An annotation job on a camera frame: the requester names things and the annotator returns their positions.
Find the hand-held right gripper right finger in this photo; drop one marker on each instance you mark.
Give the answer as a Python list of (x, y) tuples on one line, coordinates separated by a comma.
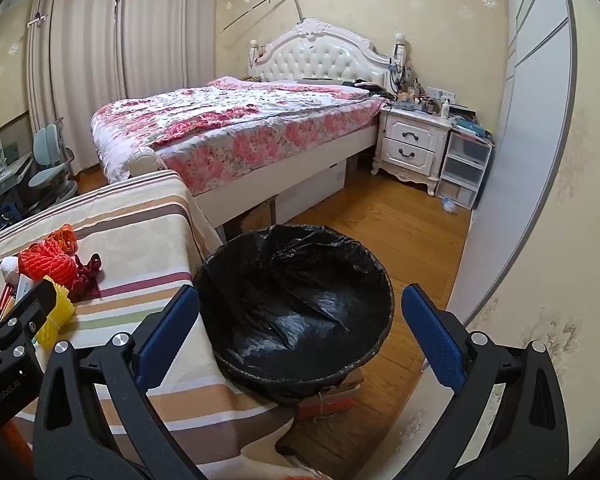
[(432, 335)]

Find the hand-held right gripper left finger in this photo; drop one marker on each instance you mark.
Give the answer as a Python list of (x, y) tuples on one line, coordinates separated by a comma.
[(167, 330)]

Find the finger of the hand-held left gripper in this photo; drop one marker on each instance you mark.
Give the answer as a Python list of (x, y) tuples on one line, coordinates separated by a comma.
[(30, 310)]

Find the grey white sachet packet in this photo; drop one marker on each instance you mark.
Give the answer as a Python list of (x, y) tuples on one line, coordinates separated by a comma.
[(24, 285)]

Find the yellow foam fruit net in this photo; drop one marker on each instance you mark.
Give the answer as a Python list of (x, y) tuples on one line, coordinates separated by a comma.
[(56, 317)]

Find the white tissue ball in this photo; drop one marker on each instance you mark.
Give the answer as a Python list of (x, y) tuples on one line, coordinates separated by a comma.
[(10, 265)]

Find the orange foam fruit net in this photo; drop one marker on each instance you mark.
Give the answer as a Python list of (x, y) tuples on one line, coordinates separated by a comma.
[(45, 265)]

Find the dark red wrapper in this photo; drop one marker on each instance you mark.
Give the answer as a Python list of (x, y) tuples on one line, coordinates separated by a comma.
[(87, 275)]

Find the orange foil wrapper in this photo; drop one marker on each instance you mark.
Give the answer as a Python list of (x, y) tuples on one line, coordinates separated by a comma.
[(62, 236)]

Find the bin with black bag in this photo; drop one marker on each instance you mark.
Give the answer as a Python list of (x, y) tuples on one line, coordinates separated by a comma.
[(295, 310)]

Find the grey study desk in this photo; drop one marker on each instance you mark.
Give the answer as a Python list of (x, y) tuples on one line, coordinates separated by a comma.
[(5, 172)]

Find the cardboard box with orange print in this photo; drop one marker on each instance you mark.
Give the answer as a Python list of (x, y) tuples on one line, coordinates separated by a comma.
[(330, 400)]

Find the clear plastic bottle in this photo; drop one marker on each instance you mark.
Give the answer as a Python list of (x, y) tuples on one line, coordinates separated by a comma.
[(449, 206)]

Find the brown cardboard box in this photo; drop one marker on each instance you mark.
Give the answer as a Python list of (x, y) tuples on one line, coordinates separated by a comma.
[(257, 217)]

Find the light blue desk chair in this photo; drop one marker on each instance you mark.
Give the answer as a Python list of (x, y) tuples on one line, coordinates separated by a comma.
[(47, 150)]

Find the round white bedpost knob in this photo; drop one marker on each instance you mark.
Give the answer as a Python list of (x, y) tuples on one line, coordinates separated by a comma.
[(147, 162)]

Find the clear plastic drawer unit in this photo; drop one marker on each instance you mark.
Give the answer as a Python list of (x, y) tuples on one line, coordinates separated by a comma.
[(462, 167)]

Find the white cardboard box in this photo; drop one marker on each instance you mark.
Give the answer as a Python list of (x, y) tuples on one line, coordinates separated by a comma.
[(310, 190)]

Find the white nightstand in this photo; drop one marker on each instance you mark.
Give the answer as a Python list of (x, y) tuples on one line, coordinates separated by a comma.
[(410, 142)]

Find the grey wardrobe door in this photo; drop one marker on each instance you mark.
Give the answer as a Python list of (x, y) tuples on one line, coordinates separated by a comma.
[(525, 135)]

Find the small white bottle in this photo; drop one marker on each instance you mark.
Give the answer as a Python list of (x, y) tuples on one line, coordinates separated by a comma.
[(446, 109)]

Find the beige curtain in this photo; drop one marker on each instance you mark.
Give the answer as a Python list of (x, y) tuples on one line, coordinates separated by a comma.
[(130, 60)]

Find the white tufted headboard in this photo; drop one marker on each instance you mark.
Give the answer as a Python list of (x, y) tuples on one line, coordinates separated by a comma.
[(320, 52)]

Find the thin bent pole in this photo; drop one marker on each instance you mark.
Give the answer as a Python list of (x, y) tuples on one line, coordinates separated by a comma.
[(298, 10)]

